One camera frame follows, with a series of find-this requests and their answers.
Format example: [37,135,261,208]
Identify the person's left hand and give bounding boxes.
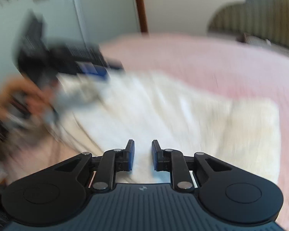
[0,75,61,135]

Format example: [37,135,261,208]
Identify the cream white pants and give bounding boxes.
[54,72,281,183]

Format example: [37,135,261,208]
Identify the pink bed sheet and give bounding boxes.
[6,34,289,230]

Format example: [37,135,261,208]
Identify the brown wooden door frame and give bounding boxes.
[135,0,148,33]

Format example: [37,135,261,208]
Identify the white wardrobe door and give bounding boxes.
[0,0,140,84]

